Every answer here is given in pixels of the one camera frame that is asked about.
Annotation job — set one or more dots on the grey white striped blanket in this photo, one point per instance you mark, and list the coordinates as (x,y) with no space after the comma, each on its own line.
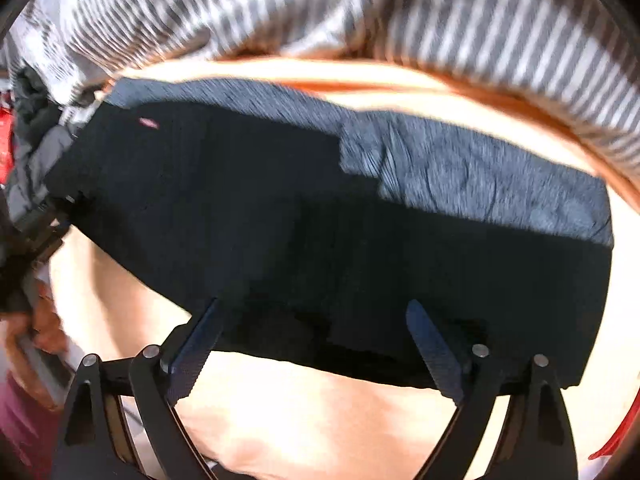
(567,52)

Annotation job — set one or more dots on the peach bed sheet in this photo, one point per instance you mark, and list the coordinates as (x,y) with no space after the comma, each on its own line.
(283,421)

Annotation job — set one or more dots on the black pants with patterned waistband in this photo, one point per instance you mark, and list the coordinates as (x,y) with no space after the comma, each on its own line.
(315,226)

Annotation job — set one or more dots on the magenta sleeve forearm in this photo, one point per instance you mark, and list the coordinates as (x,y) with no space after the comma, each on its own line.
(30,428)

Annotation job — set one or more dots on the person left hand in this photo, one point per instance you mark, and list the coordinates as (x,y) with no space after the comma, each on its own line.
(26,337)

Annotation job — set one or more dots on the black garment pile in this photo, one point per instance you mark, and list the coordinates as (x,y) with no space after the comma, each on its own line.
(33,110)

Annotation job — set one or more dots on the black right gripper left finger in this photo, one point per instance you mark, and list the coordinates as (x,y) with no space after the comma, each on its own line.
(94,442)

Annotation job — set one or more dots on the grey button shirt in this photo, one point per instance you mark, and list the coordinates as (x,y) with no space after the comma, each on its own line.
(25,188)

